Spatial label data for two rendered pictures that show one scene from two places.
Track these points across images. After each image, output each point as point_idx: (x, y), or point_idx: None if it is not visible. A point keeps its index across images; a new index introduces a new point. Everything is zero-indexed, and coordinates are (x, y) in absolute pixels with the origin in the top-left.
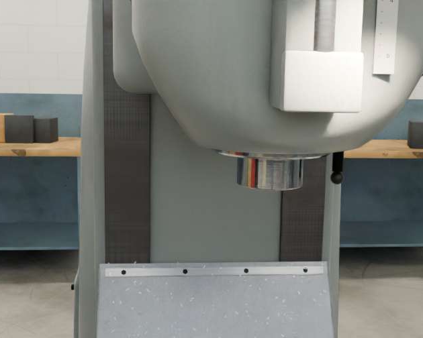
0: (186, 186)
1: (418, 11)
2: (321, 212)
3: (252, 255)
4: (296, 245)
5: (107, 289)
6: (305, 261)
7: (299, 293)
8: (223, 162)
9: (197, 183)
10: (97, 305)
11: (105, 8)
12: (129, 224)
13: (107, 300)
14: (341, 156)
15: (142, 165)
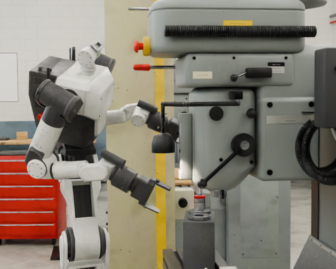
0: (324, 211)
1: (197, 163)
2: None
3: (335, 247)
4: None
5: (306, 244)
6: None
7: (335, 267)
8: (330, 204)
9: (326, 211)
10: (303, 248)
11: None
12: (314, 221)
13: (305, 247)
14: (221, 192)
15: (316, 200)
